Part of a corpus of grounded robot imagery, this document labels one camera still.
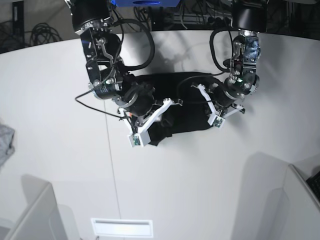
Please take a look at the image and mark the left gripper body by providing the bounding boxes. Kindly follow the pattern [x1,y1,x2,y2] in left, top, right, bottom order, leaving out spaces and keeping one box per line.
[212,86,245,109]

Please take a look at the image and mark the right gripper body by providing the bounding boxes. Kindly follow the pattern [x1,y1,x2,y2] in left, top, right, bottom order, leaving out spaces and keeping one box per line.
[114,83,155,117]

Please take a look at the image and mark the black T-shirt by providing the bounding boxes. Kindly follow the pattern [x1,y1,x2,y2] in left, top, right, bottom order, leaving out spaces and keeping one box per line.
[135,72,221,146]

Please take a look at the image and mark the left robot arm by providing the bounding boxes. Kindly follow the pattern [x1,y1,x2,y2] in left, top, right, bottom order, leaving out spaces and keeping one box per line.
[209,0,268,108]

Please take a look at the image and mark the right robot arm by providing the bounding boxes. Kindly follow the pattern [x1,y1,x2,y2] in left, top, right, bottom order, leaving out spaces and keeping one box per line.
[65,0,156,117]

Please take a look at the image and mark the blue box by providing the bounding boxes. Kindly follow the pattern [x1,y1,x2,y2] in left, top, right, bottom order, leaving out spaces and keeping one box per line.
[111,0,180,7]

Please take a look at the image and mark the black keyboard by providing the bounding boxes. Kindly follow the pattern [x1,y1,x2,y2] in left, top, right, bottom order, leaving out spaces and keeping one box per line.
[306,172,320,200]

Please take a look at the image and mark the white right partition panel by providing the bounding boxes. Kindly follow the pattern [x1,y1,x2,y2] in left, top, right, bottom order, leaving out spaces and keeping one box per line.
[257,164,320,240]

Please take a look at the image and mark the white partition panel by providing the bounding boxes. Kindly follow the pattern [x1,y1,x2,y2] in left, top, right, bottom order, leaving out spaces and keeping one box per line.
[0,174,68,240]
[257,164,320,240]

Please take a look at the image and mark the grey cloth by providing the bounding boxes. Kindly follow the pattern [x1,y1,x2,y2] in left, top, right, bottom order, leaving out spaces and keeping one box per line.
[0,124,15,167]

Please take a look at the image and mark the white left partition panel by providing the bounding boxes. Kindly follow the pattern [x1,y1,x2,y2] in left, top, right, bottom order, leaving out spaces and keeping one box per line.
[0,174,68,240]

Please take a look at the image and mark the coiled black cable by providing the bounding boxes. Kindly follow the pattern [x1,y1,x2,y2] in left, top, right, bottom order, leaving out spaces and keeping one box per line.
[29,22,61,46]

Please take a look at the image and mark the white cable slot plate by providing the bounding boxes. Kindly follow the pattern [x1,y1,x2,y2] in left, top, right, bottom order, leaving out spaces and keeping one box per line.
[91,218,154,238]

